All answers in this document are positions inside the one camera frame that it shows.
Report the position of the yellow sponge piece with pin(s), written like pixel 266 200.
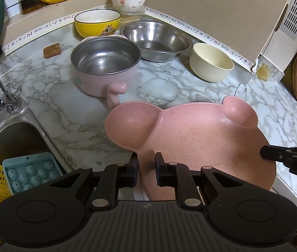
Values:
pixel 264 74

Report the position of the teal ice ball tray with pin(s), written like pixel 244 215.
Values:
pixel 32 162

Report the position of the cream plastic bowl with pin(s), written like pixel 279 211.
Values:
pixel 208 73

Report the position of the brown soap bar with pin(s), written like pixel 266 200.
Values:
pixel 51 50

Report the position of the clear glass container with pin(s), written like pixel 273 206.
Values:
pixel 130 17

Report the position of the pink bear-shaped plate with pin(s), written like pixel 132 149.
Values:
pixel 190 136

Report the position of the chrome faucet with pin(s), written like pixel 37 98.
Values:
pixel 5 94

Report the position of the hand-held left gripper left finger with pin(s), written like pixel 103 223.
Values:
pixel 132 168

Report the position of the white floral bowl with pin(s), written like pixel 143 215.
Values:
pixel 127 5

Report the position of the white music-note edge strip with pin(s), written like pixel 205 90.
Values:
pixel 190 27

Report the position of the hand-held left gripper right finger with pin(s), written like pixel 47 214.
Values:
pixel 160 168

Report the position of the pink steel-lined pot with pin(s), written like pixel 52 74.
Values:
pixel 93 84

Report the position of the stainless steel bowl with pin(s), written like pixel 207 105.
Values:
pixel 159 39

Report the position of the steel sink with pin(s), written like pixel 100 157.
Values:
pixel 11 139

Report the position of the yellow ceramic bowl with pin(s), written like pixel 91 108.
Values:
pixel 90 31

